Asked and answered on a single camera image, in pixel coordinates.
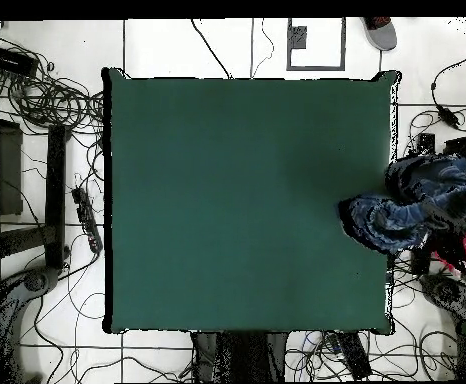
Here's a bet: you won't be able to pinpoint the tangle of black cables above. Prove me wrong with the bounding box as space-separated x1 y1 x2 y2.
0 29 106 137

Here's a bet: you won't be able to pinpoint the person's foot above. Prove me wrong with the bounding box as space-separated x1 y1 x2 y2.
359 16 399 52

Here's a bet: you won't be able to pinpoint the blue denim jeans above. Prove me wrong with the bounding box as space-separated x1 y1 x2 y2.
338 153 466 257

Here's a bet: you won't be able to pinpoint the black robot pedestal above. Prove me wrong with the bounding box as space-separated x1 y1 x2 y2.
191 331 288 383

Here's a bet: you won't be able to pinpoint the black box with cables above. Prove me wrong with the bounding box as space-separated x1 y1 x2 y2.
0 44 39 76

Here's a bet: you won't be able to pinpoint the dark green table cloth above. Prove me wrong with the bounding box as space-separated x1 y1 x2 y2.
101 67 401 336

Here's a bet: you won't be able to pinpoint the black power adapter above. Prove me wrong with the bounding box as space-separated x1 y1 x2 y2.
435 104 463 130

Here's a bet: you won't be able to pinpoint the black power strip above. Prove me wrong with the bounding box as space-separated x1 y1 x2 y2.
336 331 373 381
71 187 104 254

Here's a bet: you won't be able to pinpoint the grey square frame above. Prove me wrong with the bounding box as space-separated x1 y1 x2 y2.
285 17 347 72

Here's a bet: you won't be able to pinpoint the black stand frame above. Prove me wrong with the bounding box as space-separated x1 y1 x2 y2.
410 101 466 281
0 90 73 277

